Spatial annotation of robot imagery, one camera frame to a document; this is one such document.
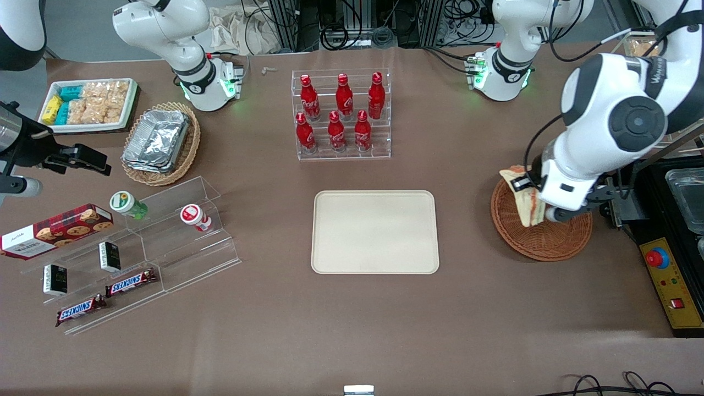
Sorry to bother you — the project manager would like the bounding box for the clear wrapped snack pack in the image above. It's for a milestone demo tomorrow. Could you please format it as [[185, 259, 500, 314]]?
[[626, 32, 662, 58]]

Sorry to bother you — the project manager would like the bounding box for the black appliance housing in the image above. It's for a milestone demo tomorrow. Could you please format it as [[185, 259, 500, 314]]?
[[602, 157, 704, 337]]

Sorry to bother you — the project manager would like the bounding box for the brown round wicker basket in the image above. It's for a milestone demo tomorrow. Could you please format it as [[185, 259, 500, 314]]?
[[491, 175, 593, 262]]

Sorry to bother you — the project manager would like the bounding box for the light oval wicker basket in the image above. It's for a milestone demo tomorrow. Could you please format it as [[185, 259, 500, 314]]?
[[121, 102, 201, 186]]

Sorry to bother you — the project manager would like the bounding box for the yellow snack packet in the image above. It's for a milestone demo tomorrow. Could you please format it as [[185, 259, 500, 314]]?
[[42, 95, 62, 124]]

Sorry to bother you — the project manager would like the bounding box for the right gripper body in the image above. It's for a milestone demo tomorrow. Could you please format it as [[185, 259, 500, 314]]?
[[0, 102, 58, 171]]

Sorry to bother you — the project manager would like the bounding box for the small black white box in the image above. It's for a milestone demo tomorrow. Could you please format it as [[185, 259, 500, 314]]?
[[98, 241, 122, 273], [43, 264, 69, 297]]

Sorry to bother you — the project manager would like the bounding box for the aluminium equipment frame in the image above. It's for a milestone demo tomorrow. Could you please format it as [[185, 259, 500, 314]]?
[[268, 0, 496, 51]]

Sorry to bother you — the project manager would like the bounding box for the white rectangular snack tray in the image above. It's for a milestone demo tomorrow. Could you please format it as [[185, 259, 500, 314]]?
[[38, 78, 138, 134]]

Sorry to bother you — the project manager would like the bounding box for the Snickers chocolate bar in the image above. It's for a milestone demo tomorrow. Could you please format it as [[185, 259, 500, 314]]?
[[55, 294, 108, 328], [104, 268, 158, 298]]

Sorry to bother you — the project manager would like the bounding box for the red tartan cookie box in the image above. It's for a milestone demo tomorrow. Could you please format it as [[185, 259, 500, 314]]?
[[0, 203, 114, 260]]

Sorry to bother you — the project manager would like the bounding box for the beige rectangular serving tray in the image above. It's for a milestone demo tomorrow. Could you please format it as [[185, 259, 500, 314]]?
[[311, 190, 440, 274]]

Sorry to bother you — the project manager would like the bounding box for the clear glass container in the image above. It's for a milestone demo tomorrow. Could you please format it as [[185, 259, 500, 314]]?
[[664, 168, 704, 221]]

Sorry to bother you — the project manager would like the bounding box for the red Coca-Cola bottle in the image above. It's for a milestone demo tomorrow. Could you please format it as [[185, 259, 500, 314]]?
[[295, 112, 317, 152], [300, 74, 321, 122], [367, 71, 386, 120], [327, 111, 347, 152], [354, 109, 372, 151], [335, 73, 354, 120]]

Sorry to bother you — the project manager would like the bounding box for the beige crumpled cloth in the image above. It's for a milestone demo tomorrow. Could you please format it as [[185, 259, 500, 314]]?
[[208, 4, 282, 56]]

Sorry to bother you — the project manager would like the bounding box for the clear acrylic stepped stand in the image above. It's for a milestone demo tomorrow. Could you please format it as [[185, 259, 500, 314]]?
[[132, 176, 243, 293], [21, 220, 166, 336]]

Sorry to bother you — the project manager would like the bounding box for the aluminium foil tray stack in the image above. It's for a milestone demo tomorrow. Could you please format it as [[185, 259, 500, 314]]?
[[122, 109, 190, 174]]

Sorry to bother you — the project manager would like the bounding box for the rice cracker bag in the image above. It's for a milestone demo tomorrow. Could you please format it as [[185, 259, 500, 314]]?
[[81, 81, 111, 104], [107, 80, 130, 108], [67, 99, 91, 125], [88, 102, 123, 124]]

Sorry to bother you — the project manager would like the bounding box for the triangle sandwich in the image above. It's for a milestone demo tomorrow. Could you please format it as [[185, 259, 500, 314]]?
[[499, 165, 546, 228]]

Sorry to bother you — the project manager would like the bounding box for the black floor cable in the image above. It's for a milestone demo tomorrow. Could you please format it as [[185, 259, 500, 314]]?
[[550, 371, 678, 396]]

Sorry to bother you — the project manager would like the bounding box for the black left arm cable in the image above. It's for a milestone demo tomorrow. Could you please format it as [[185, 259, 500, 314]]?
[[522, 113, 567, 172]]

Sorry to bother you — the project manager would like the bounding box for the clear acrylic bottle rack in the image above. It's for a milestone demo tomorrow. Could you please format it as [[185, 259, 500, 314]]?
[[291, 68, 392, 161]]

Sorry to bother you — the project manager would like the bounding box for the yellow emergency stop panel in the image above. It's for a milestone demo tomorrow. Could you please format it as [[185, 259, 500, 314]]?
[[639, 236, 704, 331]]

